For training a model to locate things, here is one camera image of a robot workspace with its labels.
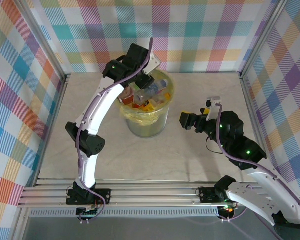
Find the red and gold tea bottle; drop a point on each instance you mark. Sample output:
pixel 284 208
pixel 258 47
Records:
pixel 127 98

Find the yellow orange juice bottle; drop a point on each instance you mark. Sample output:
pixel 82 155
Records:
pixel 150 107

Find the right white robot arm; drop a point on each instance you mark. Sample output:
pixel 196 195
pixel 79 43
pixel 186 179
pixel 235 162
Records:
pixel 252 200

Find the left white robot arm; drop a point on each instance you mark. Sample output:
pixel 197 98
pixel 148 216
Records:
pixel 100 107

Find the bin with yellow bag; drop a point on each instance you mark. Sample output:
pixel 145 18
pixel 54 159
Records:
pixel 137 116

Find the translucent round waste bin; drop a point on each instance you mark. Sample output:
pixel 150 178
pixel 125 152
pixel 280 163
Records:
pixel 145 127

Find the right controller board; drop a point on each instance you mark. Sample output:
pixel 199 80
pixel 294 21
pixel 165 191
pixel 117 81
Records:
pixel 227 209

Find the controller board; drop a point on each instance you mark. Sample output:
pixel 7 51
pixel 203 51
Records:
pixel 88 211
pixel 227 209

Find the left controller board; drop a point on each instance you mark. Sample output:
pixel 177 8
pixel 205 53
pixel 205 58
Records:
pixel 88 211

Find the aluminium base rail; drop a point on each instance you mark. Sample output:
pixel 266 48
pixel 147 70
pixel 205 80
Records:
pixel 152 195

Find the left aluminium frame post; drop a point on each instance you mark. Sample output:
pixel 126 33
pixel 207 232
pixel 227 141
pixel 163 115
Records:
pixel 44 37

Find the aluminium frame post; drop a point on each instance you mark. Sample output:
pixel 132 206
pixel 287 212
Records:
pixel 44 37
pixel 263 37

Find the left aluminium side rail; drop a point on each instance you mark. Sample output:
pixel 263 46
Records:
pixel 53 125

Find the right aluminium frame post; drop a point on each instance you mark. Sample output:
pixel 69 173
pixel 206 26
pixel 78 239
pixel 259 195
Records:
pixel 263 37

